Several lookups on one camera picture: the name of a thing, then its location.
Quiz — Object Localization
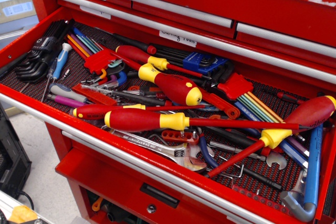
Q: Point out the blue white precision screwdriver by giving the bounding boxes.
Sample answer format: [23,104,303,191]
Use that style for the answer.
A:
[40,42,72,103]

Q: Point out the black hex key set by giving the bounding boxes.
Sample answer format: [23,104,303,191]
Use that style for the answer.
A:
[15,19,75,82]

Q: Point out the red holder coloured hex keys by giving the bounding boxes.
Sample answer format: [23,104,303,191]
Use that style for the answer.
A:
[66,26,126,86]

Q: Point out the red screwdriver rear middle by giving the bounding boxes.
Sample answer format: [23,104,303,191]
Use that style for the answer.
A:
[116,45,211,80]

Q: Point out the white drawer label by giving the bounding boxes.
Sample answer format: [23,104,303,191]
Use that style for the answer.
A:
[159,30,197,48]

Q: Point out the thin red screwdriver front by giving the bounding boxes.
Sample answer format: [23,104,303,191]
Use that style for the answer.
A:
[72,104,206,120]

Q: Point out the large stubby red screwdriver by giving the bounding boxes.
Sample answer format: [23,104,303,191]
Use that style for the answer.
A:
[138,62,203,106]

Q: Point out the long red yellow screwdriver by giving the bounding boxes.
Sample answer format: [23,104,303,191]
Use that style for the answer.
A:
[104,109,311,132]

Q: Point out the red tool chest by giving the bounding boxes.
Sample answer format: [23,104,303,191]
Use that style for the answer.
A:
[23,0,336,224]

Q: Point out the blue holder hex key set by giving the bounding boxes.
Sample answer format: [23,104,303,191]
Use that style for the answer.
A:
[147,44,234,83]

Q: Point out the red bit holder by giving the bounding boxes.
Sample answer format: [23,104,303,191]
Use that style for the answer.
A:
[161,130,199,145]

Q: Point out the red holder rainbow hex keys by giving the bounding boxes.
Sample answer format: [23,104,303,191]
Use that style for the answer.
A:
[217,73,309,169]

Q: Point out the black box on floor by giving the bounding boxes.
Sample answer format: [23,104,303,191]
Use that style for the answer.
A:
[1,108,32,199]

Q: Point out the red flat tool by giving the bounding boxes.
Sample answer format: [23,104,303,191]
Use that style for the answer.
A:
[199,87,240,120]

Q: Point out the chrome adjustable wrench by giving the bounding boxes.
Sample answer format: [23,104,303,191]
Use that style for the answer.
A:
[101,125,207,173]

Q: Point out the small red precision screwdriver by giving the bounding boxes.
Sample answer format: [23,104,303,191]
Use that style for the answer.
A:
[263,89,305,105]

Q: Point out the open red drawer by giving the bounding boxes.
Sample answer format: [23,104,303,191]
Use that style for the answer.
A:
[1,5,335,223]

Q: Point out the yellow sponge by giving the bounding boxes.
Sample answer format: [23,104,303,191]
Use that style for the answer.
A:
[8,205,38,223]

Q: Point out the open end steel spanner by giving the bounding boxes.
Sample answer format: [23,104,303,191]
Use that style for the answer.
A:
[209,140,288,170]

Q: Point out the red screwdriver right side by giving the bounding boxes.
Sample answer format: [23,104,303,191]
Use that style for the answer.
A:
[205,95,335,178]

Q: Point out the large blue hex key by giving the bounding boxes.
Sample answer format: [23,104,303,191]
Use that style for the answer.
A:
[304,124,323,210]

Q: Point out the red bit strip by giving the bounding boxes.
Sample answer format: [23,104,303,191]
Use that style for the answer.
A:
[232,185,293,216]

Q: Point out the large grey hex key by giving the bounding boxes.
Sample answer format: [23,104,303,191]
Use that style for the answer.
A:
[280,191,316,223]

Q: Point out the black red handled screwdriver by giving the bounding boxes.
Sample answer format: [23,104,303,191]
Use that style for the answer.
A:
[112,33,156,55]

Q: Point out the grey blue handled screwdriver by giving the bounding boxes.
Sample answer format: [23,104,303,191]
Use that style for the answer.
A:
[49,83,88,103]

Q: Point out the purple handled tool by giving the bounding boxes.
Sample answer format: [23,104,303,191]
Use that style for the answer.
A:
[47,94,86,108]

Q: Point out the blue handled pliers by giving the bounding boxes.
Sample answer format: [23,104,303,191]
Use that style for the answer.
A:
[198,133,218,168]

